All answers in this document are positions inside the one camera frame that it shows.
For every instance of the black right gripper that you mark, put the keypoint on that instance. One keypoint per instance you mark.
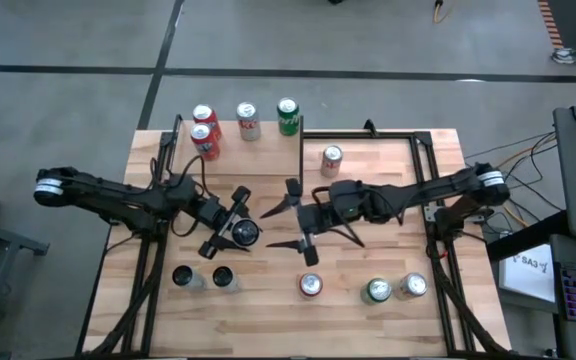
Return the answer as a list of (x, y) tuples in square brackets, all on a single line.
[(320, 220)]

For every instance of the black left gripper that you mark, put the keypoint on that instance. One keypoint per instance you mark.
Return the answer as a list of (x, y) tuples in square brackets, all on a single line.
[(213, 212)]

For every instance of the red Fanta can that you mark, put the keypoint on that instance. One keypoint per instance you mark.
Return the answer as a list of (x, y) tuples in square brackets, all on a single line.
[(201, 132), (311, 285), (202, 113)]

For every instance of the silver Diet Coke can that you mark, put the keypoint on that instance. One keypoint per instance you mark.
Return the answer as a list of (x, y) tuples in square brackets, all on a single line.
[(246, 111)]

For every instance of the green Sprite can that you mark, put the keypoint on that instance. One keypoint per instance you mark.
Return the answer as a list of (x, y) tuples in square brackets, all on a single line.
[(378, 291), (288, 106)]

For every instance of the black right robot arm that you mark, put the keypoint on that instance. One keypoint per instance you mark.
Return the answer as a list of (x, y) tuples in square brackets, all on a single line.
[(418, 190)]

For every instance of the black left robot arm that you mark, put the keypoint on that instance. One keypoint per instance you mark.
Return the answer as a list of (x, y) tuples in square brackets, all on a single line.
[(108, 192)]

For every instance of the wooden shelf board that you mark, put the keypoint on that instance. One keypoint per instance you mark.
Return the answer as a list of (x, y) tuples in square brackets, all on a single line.
[(268, 155)]

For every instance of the white Celsius Arctic Vibe can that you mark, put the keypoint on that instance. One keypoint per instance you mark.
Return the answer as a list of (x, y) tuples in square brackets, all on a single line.
[(223, 276)]

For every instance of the slim can black lid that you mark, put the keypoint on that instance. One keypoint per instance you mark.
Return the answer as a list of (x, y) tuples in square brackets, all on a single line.
[(183, 276)]

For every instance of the pink silver can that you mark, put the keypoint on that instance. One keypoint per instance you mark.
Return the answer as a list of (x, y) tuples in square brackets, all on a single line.
[(331, 162)]

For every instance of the silver white can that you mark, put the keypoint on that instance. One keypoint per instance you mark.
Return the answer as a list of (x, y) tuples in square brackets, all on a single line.
[(413, 285)]

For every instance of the grey metal mounting plate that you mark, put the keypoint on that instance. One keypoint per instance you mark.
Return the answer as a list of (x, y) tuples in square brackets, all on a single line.
[(431, 211)]

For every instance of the grey metal side table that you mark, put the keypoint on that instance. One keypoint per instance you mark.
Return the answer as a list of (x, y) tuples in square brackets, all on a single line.
[(13, 240)]

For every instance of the black support beam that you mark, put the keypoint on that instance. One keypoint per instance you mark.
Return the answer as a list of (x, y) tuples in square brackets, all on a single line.
[(523, 241)]

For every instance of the white paper sign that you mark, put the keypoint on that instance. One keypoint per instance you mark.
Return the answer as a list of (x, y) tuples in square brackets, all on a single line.
[(528, 272)]

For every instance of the black mat striped edge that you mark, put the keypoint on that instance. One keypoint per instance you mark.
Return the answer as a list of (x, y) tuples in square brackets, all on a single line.
[(568, 25)]

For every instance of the wooden shelf with black frame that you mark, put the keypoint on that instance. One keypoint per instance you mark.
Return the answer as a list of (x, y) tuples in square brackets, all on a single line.
[(301, 165)]

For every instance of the black aluminium table frame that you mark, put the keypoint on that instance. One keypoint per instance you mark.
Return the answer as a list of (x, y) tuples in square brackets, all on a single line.
[(358, 135)]

